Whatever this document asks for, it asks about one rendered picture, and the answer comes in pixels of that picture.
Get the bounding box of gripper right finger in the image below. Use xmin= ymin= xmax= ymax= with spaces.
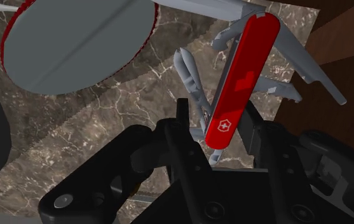
xmin=238 ymin=100 xmax=354 ymax=224

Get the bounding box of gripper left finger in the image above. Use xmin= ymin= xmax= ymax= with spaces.
xmin=37 ymin=97 xmax=227 ymax=224

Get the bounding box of red pocket knife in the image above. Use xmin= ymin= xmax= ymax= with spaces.
xmin=151 ymin=0 xmax=348 ymax=166

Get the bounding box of grey round disc red rim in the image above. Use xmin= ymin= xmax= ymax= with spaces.
xmin=0 ymin=0 xmax=160 ymax=95

